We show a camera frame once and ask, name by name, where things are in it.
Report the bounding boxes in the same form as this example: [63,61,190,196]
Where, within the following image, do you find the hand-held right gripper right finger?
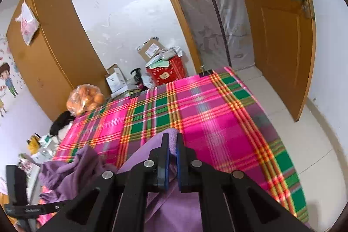
[175,133,313,232]

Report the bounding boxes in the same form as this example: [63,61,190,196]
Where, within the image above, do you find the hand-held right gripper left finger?
[37,133,170,232]

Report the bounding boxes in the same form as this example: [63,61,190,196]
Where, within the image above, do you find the purple fleece garment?
[38,127,204,232]

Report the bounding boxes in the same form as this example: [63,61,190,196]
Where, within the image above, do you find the yellow packet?
[27,134,41,155]

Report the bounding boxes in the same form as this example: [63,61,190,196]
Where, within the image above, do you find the green white box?
[39,134,59,148]

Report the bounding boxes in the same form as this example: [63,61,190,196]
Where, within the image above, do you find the pink green plaid blanket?
[37,67,310,225]

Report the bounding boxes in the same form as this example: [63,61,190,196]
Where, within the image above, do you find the red gift box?
[146,55,187,86]

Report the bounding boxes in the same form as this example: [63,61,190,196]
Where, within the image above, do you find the white cardboard box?
[105,63,128,98]

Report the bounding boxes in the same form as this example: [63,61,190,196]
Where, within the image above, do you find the bag of oranges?
[67,84,106,116]

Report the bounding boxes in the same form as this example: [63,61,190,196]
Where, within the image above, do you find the pile of plastic mailer bags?
[147,47,182,68]

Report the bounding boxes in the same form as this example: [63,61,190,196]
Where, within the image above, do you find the brown labelled cardboard box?
[137,37,167,62]

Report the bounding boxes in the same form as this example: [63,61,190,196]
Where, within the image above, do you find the wooden wardrobe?
[6,0,111,122]

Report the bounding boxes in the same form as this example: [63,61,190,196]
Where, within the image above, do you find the clear plastic door curtain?
[155,0,256,71]

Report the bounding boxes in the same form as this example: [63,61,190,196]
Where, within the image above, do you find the white pink plastic bag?
[15,0,40,46]

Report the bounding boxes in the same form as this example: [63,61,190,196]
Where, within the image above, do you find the wooden door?
[226,0,317,122]

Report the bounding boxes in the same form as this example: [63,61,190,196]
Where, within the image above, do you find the black plastic handle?
[130,68,143,86]

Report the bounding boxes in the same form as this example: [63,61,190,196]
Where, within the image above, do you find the cartoon wall sticker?
[0,33,26,118]

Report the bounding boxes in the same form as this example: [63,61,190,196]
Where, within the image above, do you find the wooden door frame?
[147,0,203,75]

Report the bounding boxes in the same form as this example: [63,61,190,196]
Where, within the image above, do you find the metal door handle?
[291,0,312,19]

